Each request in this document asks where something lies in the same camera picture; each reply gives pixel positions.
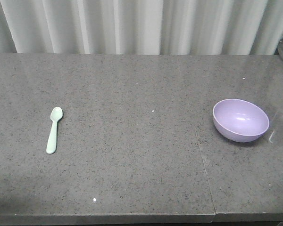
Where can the pale green plastic spoon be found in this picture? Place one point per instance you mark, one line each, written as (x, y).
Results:
(55, 116)

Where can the purple plastic bowl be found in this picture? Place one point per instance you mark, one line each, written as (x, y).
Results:
(239, 120)

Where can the white pleated curtain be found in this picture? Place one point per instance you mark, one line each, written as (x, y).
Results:
(147, 27)

